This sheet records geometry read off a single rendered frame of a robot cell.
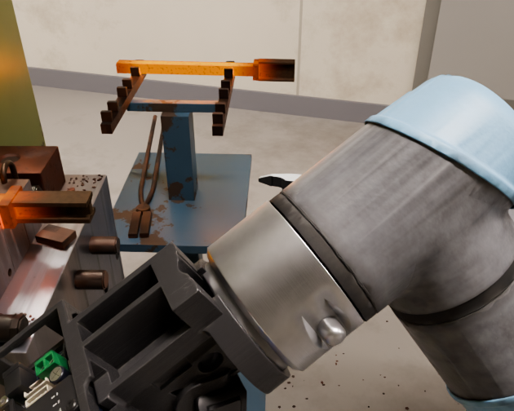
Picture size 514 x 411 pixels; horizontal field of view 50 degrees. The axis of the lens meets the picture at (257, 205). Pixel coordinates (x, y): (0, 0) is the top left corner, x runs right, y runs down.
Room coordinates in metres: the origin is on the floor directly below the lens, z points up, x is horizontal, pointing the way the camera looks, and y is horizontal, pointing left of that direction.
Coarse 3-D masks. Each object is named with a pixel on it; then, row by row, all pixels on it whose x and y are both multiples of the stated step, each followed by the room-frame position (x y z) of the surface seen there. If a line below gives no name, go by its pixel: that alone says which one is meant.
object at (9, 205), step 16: (16, 192) 0.58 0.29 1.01; (32, 192) 0.58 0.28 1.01; (48, 192) 0.58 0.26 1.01; (64, 192) 0.58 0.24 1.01; (80, 192) 0.58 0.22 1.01; (0, 208) 0.55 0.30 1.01; (16, 208) 0.56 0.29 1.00; (32, 208) 0.56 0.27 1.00; (48, 208) 0.56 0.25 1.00; (64, 208) 0.56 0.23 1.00; (80, 208) 0.57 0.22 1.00; (16, 224) 0.56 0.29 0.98
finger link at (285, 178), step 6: (276, 174) 0.64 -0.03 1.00; (282, 174) 0.64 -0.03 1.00; (288, 174) 0.64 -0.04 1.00; (294, 174) 0.64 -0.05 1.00; (264, 180) 0.64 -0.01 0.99; (270, 180) 0.63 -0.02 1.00; (276, 180) 0.63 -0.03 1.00; (282, 180) 0.63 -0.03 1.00; (288, 180) 0.62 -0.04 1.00; (294, 180) 0.62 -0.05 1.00; (276, 186) 0.63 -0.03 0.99; (282, 186) 0.63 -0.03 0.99
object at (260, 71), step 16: (128, 64) 1.22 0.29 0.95; (144, 64) 1.22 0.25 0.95; (160, 64) 1.22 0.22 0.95; (176, 64) 1.22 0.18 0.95; (192, 64) 1.22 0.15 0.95; (208, 64) 1.22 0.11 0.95; (224, 64) 1.22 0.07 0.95; (240, 64) 1.22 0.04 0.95; (256, 64) 1.20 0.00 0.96; (272, 64) 1.21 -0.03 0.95; (288, 64) 1.20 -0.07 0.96; (256, 80) 1.19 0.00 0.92; (272, 80) 1.20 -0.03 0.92; (288, 80) 1.20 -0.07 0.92
